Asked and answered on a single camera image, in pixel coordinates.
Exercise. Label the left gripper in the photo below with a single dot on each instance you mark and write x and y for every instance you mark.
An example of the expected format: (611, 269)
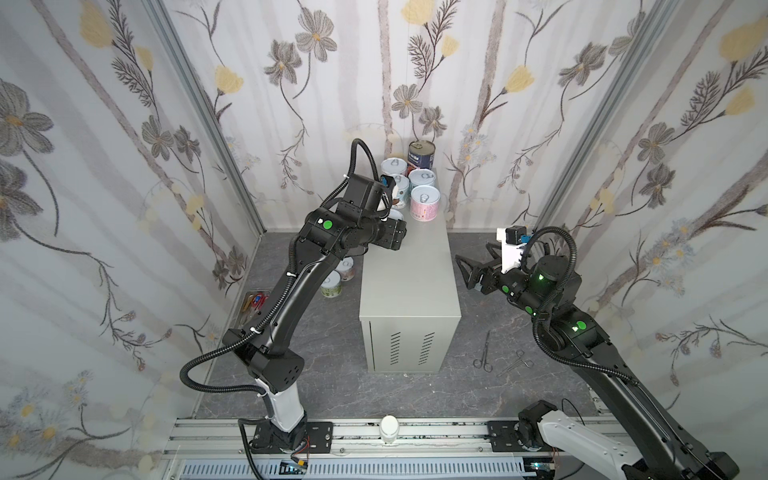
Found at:
(393, 233)

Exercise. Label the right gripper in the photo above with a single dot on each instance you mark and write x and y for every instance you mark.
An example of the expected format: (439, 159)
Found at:
(486, 276)

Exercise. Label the teal label can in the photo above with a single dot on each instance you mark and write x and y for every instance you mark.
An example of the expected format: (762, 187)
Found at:
(422, 177)
(395, 214)

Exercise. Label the white lid can front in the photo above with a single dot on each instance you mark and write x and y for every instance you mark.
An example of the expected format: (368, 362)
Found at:
(401, 191)

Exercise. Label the pink label can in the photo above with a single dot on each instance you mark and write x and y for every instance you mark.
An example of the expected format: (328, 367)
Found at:
(394, 166)

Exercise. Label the dark blue tomato can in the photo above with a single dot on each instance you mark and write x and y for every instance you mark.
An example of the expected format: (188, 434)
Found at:
(420, 155)

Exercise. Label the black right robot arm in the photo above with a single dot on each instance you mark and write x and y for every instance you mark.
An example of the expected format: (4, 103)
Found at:
(537, 275)

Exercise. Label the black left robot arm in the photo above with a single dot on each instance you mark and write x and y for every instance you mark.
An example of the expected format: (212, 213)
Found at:
(354, 216)

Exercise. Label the grey metal cabinet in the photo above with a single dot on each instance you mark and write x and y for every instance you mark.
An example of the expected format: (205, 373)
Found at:
(409, 307)

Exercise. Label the green label can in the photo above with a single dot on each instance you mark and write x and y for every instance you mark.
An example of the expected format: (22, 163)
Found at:
(331, 287)

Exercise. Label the metal scissors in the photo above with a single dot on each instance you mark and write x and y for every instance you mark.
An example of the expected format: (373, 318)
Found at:
(521, 359)
(481, 362)

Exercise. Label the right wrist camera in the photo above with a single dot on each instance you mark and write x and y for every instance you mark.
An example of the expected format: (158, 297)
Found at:
(512, 240)

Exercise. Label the white knob on rail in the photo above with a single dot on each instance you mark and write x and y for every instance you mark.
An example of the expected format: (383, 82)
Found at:
(389, 427)

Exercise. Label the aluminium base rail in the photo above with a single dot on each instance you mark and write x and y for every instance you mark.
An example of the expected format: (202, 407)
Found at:
(427, 448)

